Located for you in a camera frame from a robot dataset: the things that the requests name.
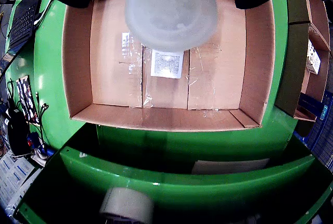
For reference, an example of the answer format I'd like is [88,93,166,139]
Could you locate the white plastic bottle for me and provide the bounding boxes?
[124,0,218,52]

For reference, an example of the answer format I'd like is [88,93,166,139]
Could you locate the divided brown cardboard box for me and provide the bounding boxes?
[275,0,333,123]

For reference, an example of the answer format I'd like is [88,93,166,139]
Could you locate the shallow brown cardboard tray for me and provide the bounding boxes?
[61,0,276,132]

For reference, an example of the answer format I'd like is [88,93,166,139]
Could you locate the black laptop keyboard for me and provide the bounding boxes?
[9,0,44,50]

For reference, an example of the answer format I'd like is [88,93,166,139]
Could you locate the white cow print carton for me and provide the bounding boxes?
[305,39,322,76]

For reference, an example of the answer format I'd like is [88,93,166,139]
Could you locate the black power strip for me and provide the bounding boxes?
[16,75,40,125]

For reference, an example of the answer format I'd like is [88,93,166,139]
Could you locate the long white product carton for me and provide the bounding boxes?
[150,48,184,79]

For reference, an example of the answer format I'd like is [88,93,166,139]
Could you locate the black pouch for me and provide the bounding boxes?
[7,109,33,157]

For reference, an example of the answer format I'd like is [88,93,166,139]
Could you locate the printed paper sheets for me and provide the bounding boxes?
[0,151,40,209]

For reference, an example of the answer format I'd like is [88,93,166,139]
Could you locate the green metal shelf unit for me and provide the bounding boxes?
[14,123,333,224]

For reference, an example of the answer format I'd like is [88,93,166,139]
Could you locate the beige packing tape roll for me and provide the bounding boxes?
[98,186,155,224]

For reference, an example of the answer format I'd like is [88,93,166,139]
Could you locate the thin black cable bundle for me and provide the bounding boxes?
[35,92,50,155]

